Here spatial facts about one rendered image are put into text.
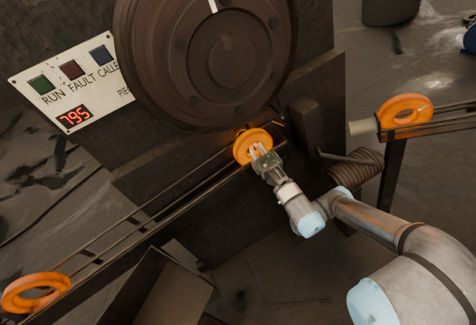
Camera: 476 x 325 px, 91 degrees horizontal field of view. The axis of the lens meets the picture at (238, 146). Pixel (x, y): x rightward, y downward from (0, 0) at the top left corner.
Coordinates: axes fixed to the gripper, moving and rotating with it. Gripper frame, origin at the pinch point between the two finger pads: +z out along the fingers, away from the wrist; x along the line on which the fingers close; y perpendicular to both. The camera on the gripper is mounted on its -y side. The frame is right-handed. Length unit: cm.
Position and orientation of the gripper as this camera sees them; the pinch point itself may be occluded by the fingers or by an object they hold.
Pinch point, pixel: (252, 146)
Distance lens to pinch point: 85.4
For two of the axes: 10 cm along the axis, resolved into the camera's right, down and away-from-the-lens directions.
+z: -4.8, -7.2, 5.0
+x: -8.6, 5.0, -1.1
